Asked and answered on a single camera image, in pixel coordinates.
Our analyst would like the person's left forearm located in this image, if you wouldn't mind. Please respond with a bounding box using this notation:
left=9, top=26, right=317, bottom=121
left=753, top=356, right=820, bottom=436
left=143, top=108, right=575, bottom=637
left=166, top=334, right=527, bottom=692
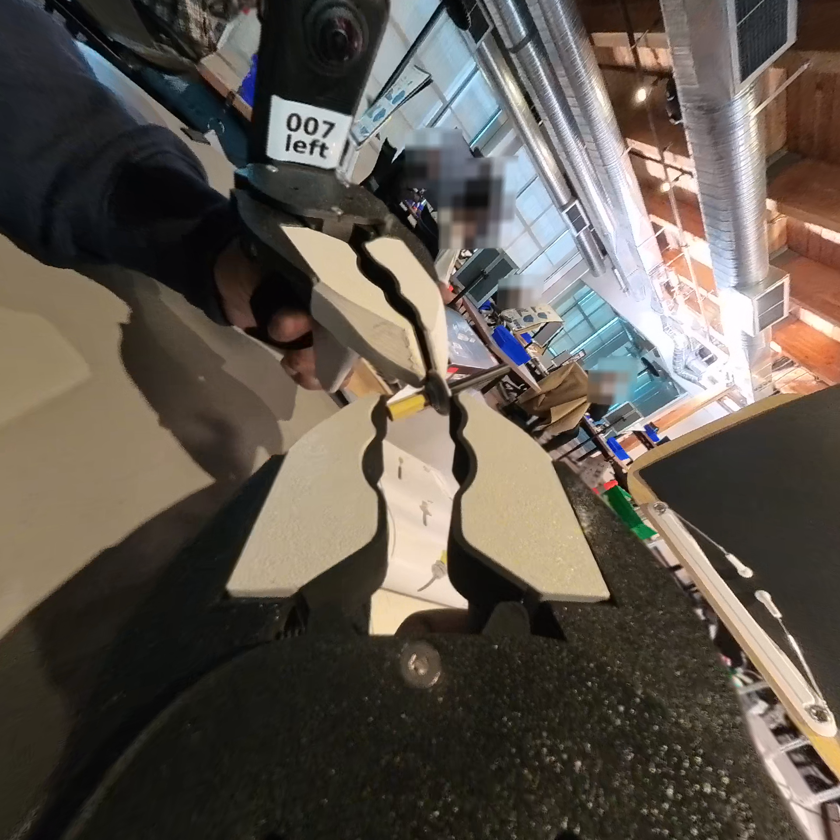
left=0, top=0, right=253, bottom=329

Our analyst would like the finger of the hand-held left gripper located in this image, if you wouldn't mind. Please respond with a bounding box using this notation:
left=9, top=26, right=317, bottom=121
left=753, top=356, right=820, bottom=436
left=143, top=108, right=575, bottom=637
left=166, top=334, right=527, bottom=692
left=363, top=235, right=448, bottom=376
left=277, top=222, right=429, bottom=386

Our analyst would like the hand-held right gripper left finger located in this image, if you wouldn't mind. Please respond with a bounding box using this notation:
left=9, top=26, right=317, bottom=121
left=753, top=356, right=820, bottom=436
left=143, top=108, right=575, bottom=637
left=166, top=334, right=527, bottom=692
left=225, top=392, right=389, bottom=596

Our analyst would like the black panel with wooden rim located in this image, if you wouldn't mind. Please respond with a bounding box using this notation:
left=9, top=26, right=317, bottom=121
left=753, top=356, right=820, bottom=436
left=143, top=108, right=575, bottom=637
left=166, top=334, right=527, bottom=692
left=626, top=386, right=840, bottom=746

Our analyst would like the green colourful toy box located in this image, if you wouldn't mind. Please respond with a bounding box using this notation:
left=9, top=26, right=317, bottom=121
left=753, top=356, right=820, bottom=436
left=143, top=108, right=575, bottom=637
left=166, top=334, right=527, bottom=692
left=607, top=486, right=660, bottom=540

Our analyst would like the lego instruction booklet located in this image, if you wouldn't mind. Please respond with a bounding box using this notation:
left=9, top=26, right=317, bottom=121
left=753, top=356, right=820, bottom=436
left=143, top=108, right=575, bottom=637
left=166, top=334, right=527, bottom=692
left=371, top=407, right=475, bottom=595

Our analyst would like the black lego axle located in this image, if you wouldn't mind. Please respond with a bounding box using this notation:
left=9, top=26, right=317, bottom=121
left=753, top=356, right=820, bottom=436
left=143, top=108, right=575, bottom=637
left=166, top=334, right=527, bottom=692
left=420, top=364, right=513, bottom=404

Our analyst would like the person's left hand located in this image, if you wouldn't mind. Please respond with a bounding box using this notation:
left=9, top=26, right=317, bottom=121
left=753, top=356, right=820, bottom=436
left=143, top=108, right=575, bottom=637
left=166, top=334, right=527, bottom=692
left=213, top=239, right=326, bottom=392

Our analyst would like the tan cloth cover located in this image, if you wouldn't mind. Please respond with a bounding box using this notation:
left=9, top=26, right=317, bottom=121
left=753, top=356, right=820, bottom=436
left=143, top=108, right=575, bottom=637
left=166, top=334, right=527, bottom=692
left=521, top=362, right=592, bottom=437

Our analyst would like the silver ventilation duct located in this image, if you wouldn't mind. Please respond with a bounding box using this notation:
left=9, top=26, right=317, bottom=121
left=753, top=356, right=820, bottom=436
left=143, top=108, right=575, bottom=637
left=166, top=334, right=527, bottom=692
left=482, top=0, right=634, bottom=280
left=659, top=0, right=791, bottom=342

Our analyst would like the blue plastic bin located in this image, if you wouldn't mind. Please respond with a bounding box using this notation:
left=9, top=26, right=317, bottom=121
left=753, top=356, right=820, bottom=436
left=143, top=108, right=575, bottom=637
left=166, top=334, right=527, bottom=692
left=491, top=325, right=534, bottom=365

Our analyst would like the black lego set box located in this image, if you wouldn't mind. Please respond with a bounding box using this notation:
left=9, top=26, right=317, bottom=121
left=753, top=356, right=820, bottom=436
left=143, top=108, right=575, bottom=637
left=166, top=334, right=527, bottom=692
left=341, top=306, right=519, bottom=403

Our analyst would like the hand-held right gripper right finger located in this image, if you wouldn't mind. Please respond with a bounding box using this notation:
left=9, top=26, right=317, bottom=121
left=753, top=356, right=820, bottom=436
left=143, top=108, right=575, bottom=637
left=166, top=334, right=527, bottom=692
left=448, top=392, right=613, bottom=605

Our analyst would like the white panel bracket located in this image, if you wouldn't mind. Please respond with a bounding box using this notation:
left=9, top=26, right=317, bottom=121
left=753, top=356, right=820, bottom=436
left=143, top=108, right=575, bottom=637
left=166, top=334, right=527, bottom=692
left=646, top=502, right=840, bottom=737

